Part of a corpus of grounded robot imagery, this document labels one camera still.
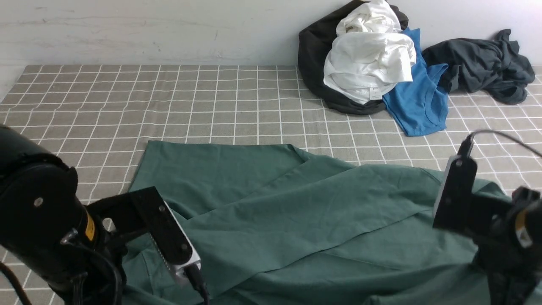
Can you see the dark grey crumpled shirt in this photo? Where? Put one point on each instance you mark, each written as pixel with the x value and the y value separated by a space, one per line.
pixel 494 66

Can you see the grey checked tablecloth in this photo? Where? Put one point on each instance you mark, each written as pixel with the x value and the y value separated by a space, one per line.
pixel 100 118

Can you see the blue t-shirt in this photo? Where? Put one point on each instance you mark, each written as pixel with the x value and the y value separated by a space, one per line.
pixel 419 107

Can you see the white crumpled shirt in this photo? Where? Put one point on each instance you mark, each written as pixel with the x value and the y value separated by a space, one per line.
pixel 370 54

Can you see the black garment under pile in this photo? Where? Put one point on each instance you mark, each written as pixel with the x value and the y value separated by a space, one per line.
pixel 315 42

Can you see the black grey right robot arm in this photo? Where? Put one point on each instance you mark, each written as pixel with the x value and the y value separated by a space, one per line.
pixel 510 254

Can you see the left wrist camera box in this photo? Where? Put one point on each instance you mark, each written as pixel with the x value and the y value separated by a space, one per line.
pixel 145 212

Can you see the green long-sleeved shirt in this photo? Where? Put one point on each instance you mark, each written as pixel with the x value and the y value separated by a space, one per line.
pixel 276 225

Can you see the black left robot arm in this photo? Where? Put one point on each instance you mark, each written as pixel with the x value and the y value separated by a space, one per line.
pixel 46 227

